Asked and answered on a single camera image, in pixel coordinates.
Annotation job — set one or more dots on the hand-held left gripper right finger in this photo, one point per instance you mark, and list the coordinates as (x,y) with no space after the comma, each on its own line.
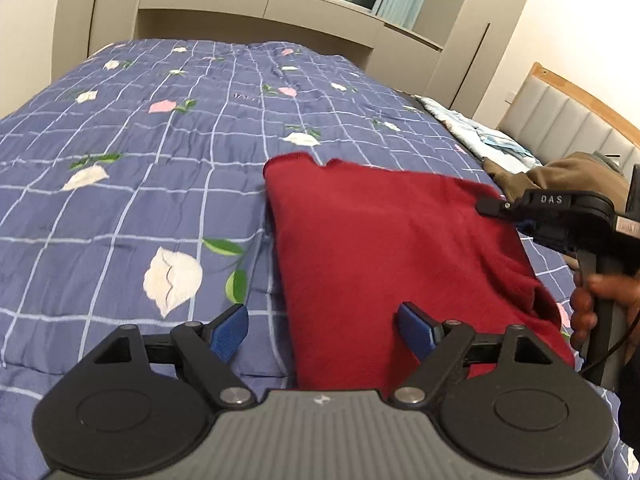
(415,327)

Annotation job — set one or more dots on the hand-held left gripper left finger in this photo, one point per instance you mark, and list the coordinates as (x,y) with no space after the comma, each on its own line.
(230,332)

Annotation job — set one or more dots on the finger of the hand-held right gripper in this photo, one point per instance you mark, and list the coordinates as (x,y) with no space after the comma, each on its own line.
(492,206)
(542,237)

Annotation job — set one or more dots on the red garment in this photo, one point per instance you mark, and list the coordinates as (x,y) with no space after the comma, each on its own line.
(380,250)

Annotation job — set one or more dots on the person's right hand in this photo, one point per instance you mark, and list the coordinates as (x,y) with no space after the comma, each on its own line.
(605,290)

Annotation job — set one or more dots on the brown garment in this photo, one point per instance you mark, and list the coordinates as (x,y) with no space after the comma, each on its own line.
(565,172)

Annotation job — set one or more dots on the light blue printed quilt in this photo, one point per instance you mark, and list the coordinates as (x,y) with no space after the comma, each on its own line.
(475,130)

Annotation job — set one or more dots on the padded wooden headboard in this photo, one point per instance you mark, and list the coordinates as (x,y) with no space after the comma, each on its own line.
(565,115)

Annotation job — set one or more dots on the beige wardrobe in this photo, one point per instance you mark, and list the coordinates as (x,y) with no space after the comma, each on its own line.
(475,30)

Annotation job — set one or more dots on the blue checked floral blanket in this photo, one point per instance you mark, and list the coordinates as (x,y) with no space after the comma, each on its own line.
(150,170)

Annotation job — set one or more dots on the beige window ledge cabinet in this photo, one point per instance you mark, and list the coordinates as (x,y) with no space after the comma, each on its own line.
(280,15)

